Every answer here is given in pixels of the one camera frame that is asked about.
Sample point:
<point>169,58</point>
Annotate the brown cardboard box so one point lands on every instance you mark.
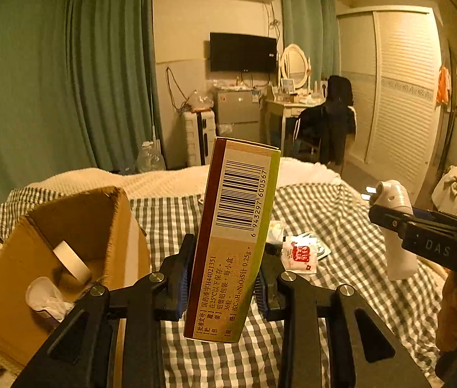
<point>123,234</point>

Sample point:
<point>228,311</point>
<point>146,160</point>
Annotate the orange hanging cloth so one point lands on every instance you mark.
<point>443,87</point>

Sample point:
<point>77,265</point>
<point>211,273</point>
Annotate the wide green curtain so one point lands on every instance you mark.
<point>50,89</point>

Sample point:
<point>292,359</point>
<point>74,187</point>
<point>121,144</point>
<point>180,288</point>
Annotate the crumpled clear plastic bag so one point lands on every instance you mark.
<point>200,99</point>

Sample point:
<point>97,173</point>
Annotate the white crumpled cloth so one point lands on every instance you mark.
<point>450,188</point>

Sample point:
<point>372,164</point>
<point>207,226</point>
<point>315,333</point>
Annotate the white louvred wardrobe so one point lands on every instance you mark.
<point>398,89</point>

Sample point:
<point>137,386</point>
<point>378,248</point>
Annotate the black wall television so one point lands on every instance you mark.
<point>242,52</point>

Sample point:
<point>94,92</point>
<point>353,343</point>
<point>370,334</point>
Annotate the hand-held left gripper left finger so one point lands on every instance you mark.
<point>180,275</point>

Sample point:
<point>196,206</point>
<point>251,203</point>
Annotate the narrow green curtain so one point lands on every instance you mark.
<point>305,16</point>

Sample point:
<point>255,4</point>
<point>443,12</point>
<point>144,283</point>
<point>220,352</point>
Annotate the small picture frame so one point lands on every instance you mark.
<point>288,85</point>

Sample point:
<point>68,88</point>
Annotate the person's right hand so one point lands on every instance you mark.
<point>450,311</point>

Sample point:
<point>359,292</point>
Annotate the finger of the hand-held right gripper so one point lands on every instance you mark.
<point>386,218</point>
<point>434,213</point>

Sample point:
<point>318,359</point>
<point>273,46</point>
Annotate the chair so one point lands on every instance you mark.
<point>312,149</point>

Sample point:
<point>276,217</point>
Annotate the small silver fridge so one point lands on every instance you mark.
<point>236,109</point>

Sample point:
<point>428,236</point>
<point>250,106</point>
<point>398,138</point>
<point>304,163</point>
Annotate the white dressing table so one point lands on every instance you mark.
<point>281,107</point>

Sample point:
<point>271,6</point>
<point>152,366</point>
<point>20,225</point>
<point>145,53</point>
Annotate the white oval vanity mirror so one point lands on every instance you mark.
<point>293,64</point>

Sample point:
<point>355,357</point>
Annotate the black jacket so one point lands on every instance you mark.
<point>329,121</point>

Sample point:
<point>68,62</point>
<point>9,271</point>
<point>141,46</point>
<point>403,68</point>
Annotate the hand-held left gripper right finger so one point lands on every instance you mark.
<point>268,287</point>

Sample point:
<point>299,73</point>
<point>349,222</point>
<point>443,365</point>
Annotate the grey checked blanket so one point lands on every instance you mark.
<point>333,311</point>

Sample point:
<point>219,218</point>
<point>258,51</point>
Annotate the yellow medicine box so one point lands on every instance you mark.
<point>232,230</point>

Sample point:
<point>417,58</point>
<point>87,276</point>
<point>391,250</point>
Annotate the red white sachet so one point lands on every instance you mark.
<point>299,254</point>

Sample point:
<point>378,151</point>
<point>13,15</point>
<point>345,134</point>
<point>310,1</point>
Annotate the white tape roll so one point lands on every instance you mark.
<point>72,262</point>

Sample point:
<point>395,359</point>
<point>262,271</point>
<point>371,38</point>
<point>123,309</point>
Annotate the white suitcase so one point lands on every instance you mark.
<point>198,137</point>

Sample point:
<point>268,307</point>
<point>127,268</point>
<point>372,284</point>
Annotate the large clear water bottle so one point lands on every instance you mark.
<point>151,157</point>

